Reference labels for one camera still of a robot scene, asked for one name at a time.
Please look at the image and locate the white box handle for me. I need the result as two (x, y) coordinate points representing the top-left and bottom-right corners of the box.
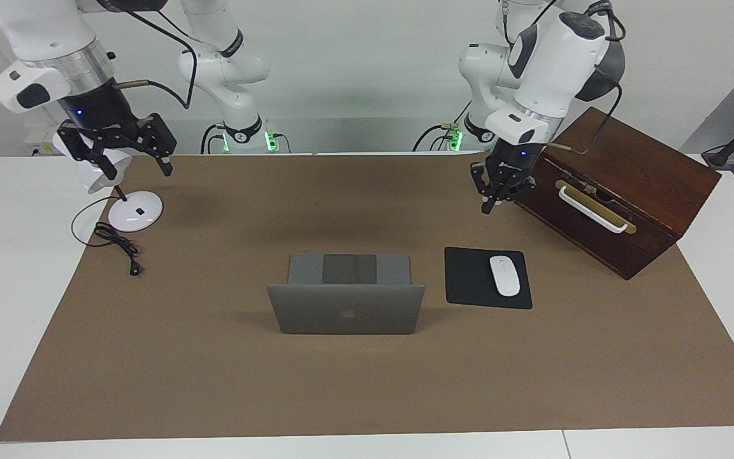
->
(558, 185), (629, 234)

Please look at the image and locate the white power strip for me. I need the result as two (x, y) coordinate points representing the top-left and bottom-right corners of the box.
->
(23, 124), (62, 157)

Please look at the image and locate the black lamp power cable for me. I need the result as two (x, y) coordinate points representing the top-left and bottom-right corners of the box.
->
(71, 194), (145, 277)

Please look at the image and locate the silver laptop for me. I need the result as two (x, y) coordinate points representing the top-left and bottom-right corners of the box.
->
(266, 254), (426, 336)

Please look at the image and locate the black base cable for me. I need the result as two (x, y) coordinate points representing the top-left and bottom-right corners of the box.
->
(413, 102), (473, 152)
(200, 123), (224, 155)

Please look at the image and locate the white desk lamp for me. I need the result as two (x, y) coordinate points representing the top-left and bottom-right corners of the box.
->
(53, 131), (164, 233)

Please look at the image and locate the black mouse pad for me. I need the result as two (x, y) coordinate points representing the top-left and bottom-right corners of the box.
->
(444, 247), (533, 310)

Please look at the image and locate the dark wooden box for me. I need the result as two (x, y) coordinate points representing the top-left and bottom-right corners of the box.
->
(514, 106), (723, 281)

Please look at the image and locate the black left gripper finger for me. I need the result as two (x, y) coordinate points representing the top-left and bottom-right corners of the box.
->
(500, 176), (538, 202)
(469, 162), (499, 215)

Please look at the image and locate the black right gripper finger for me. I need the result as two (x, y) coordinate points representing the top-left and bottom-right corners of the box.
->
(56, 121), (119, 181)
(136, 113), (178, 178)

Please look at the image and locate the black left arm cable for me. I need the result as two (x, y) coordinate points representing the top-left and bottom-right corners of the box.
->
(545, 10), (627, 156)

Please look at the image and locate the white computer mouse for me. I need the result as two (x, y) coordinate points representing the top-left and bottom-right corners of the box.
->
(489, 255), (521, 298)

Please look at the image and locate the brown table mat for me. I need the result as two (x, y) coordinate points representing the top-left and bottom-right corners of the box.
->
(0, 153), (734, 442)

